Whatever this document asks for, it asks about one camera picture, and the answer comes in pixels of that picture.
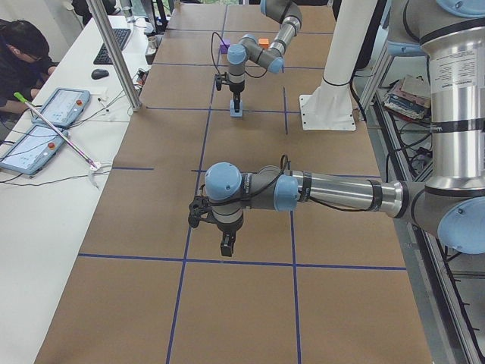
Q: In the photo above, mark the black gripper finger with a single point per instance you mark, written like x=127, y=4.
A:
x=227, y=244
x=236, y=103

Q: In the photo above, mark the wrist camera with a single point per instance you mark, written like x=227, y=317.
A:
x=220, y=80
x=200, y=210

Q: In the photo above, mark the metal cup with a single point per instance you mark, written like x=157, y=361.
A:
x=152, y=42

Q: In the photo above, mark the orange foam block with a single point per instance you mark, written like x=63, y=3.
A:
x=264, y=43

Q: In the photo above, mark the teach pendant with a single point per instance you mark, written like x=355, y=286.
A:
x=32, y=152
x=64, y=106

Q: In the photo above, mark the person in black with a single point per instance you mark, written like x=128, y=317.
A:
x=25, y=65

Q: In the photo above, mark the metal rod green tip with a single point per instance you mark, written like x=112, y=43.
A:
x=94, y=166

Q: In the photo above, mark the stack of books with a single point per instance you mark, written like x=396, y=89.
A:
x=410, y=97

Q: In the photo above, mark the purple foam block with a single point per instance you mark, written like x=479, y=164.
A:
x=224, y=45

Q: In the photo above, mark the lower teach pendant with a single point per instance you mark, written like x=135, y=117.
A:
x=32, y=152

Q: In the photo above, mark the light blue foam block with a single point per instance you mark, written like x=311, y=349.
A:
x=235, y=115

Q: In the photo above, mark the black computer mouse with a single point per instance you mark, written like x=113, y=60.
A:
x=99, y=73

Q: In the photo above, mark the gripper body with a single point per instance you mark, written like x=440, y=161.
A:
x=228, y=227
x=236, y=88

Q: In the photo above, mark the aluminium frame post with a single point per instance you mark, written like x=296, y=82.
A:
x=100, y=17

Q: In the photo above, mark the upper teach pendant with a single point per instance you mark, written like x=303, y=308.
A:
x=64, y=106

